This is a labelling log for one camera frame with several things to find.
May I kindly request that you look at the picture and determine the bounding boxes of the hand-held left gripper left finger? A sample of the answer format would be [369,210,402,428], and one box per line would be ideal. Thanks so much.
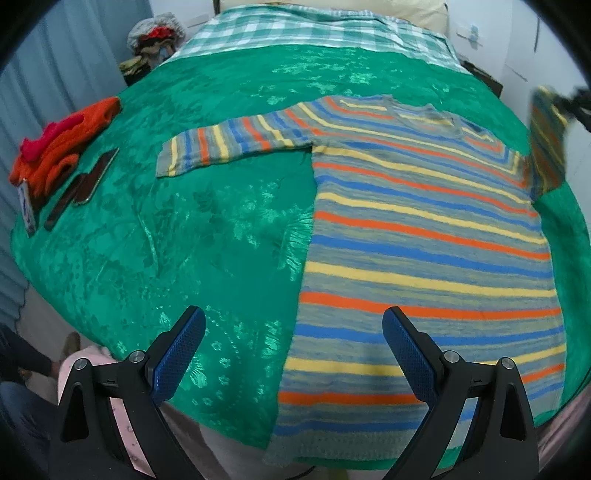
[48,305,218,480]

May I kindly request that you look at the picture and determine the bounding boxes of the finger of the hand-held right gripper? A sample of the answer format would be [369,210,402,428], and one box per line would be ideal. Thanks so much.
[551,85,591,127]

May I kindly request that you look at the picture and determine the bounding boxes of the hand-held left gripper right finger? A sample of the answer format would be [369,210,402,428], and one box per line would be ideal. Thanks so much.
[382,305,541,480]

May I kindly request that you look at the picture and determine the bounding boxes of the striped knit sweater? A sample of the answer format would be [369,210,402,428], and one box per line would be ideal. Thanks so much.
[154,87,570,469]

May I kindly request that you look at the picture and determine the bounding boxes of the pile of dark clothes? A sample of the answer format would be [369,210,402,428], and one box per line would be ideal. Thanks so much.
[117,39,178,86]

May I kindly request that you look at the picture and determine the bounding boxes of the pink bed sheet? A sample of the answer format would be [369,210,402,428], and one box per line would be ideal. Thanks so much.
[55,346,591,480]

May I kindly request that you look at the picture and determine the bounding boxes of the dark wooden bedside furniture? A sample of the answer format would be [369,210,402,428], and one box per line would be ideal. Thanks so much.
[459,60,504,97]

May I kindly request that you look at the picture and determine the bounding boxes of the beige slipper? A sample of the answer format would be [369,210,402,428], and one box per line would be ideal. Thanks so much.
[62,331,82,360]

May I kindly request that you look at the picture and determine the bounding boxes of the green floral blanket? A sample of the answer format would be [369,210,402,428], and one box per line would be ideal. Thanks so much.
[9,44,591,450]

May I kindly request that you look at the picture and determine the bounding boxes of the person's leg in jeans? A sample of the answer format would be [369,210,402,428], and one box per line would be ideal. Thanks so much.
[0,323,61,480]

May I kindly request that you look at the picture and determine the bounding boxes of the cream pillow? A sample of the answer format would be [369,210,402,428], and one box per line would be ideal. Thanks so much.
[388,0,451,34]

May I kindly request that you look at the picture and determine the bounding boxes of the smartphone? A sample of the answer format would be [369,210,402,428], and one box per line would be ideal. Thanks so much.
[74,148,120,206]

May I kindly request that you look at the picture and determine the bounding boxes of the white card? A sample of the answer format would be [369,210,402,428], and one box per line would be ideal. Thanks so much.
[17,180,38,238]

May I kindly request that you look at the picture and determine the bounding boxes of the orange knit garment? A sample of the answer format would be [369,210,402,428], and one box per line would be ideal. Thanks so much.
[9,97,122,206]

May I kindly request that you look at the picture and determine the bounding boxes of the red knit garment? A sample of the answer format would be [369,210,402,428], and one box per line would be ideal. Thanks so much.
[19,115,90,163]

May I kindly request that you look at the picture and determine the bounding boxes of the green checked bed sheet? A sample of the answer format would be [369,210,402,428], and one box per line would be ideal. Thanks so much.
[173,4,467,73]

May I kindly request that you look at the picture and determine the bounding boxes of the grey-blue curtain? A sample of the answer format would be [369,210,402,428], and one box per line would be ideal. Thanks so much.
[0,0,153,324]

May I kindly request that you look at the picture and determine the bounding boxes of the grey knitted hat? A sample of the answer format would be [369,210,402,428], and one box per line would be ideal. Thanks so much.
[127,14,188,49]

